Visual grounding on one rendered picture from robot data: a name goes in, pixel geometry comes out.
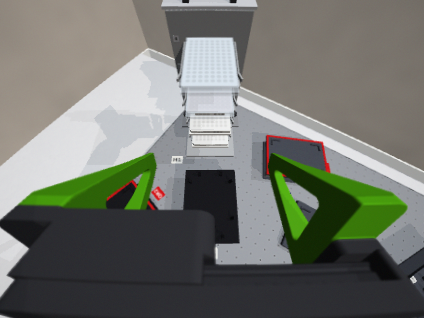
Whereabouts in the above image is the grey perforated work table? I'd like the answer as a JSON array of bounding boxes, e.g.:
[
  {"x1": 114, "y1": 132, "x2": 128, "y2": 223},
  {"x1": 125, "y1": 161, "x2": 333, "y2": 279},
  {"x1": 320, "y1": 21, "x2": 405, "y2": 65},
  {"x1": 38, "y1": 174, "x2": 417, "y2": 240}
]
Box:
[{"x1": 145, "y1": 105, "x2": 424, "y2": 265}]

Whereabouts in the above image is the grey shelf rack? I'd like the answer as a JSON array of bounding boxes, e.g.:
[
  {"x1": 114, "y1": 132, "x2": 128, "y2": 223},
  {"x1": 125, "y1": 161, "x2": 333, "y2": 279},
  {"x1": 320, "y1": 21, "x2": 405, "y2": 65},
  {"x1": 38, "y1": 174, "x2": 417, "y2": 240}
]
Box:
[{"x1": 165, "y1": 9, "x2": 254, "y2": 157}]

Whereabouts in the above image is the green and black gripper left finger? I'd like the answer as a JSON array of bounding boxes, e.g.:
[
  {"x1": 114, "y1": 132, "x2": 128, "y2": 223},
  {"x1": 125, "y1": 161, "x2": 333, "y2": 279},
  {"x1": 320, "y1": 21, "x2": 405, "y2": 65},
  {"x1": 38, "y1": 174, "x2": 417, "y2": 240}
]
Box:
[{"x1": 18, "y1": 153, "x2": 157, "y2": 209}]

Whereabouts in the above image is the black two-tier stand with grey legs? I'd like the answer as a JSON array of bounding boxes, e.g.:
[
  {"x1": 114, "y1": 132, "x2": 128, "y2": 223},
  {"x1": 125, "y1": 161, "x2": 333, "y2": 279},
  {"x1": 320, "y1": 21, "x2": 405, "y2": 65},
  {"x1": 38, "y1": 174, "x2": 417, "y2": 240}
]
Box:
[{"x1": 183, "y1": 170, "x2": 240, "y2": 244}]

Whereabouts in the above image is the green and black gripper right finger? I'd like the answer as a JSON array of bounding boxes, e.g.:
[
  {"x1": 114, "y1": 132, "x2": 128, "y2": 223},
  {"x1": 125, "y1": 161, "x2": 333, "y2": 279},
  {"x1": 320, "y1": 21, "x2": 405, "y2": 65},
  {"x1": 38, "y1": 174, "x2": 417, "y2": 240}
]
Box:
[{"x1": 268, "y1": 153, "x2": 408, "y2": 264}]

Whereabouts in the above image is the dark grey plate on raised base with corner posts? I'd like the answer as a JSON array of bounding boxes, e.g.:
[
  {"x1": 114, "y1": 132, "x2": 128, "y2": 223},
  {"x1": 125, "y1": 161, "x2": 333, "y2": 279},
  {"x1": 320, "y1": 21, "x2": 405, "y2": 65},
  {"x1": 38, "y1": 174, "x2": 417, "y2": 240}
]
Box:
[{"x1": 399, "y1": 247, "x2": 424, "y2": 297}]

